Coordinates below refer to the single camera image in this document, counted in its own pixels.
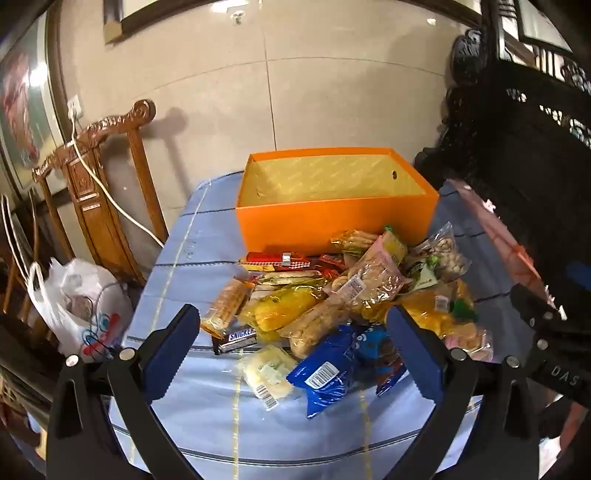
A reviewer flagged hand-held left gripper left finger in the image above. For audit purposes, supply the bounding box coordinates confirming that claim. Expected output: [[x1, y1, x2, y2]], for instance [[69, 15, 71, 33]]
[[46, 302, 204, 480]]

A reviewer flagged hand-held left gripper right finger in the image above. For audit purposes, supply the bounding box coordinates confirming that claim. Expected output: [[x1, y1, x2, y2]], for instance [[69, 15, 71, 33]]
[[385, 305, 541, 480]]

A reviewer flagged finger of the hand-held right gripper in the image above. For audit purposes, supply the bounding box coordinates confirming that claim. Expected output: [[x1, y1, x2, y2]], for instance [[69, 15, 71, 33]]
[[509, 283, 570, 334]]

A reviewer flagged brown chocolate bar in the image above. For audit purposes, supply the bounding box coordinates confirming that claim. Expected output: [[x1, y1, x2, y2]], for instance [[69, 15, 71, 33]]
[[212, 325, 259, 356]]

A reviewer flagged red snack packet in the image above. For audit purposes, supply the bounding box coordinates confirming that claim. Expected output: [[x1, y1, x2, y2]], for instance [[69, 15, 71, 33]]
[[240, 251, 311, 273]]

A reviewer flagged orange cardboard box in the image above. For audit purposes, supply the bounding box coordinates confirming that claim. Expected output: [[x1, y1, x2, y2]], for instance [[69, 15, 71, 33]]
[[235, 147, 439, 257]]

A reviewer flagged yellow dried fruit packet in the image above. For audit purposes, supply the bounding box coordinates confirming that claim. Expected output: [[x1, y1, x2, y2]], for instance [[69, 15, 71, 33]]
[[397, 281, 476, 339]]

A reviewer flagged pink round cookie bag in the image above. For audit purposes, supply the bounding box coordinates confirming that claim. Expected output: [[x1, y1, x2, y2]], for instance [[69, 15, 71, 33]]
[[441, 320, 495, 364]]

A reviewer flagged green snack packet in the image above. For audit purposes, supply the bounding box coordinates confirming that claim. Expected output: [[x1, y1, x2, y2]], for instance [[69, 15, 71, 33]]
[[451, 299, 479, 323]]

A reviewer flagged blue striped tablecloth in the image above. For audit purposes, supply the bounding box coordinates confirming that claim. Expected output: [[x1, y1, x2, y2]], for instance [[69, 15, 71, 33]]
[[108, 175, 560, 480]]

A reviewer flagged round cracker packet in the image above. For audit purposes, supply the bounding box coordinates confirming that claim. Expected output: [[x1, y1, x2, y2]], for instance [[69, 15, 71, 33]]
[[200, 277, 254, 337]]

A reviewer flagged green white triangle packet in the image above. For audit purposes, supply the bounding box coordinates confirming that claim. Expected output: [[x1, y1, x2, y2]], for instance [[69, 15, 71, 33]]
[[406, 258, 439, 292]]

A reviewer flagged blue cookie packet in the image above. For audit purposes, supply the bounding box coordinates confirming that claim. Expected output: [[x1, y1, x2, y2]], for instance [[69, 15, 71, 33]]
[[286, 323, 409, 418]]

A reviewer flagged clear nut bag white label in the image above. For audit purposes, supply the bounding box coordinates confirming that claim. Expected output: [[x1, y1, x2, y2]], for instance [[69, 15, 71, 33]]
[[323, 249, 408, 320]]

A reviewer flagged white candy packet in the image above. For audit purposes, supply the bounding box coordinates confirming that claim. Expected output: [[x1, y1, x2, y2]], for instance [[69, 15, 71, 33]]
[[242, 344, 298, 410]]

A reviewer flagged pistachio bag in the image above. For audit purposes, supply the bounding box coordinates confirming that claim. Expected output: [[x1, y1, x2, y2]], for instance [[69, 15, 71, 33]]
[[409, 223, 472, 282]]

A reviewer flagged white plastic bag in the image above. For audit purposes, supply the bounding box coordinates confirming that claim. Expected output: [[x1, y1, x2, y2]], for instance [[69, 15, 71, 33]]
[[27, 257, 136, 364]]

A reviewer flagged clear peanut bag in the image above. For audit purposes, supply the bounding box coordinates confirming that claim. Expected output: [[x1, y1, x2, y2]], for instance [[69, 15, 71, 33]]
[[279, 300, 352, 361]]

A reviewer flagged yellow pink snack packet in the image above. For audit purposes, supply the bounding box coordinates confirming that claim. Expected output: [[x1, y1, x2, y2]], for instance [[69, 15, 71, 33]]
[[369, 225, 410, 267]]

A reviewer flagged yellow corn packet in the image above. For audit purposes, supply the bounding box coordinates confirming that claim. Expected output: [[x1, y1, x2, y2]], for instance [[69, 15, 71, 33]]
[[240, 284, 329, 344]]

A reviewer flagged biscuit stick packet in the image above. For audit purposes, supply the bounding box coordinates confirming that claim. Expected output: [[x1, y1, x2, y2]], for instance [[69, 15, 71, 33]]
[[329, 228, 384, 256]]

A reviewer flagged dark carved wooden furniture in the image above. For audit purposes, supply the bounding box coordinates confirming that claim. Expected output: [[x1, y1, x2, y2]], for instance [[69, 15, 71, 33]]
[[413, 0, 591, 315]]

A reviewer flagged carved wooden chair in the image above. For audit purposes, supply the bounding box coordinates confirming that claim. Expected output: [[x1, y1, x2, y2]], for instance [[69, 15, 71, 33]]
[[31, 99, 170, 288]]

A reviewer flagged white power cable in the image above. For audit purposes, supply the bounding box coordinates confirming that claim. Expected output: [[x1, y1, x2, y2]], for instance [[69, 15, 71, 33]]
[[67, 108, 165, 248]]

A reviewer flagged framed wall painting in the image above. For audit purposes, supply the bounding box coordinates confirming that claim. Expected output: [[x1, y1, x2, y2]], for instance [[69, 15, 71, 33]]
[[0, 9, 66, 195]]

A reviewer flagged dark framed wall picture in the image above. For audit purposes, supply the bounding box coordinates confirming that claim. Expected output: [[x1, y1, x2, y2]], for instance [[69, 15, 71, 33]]
[[102, 0, 484, 45]]

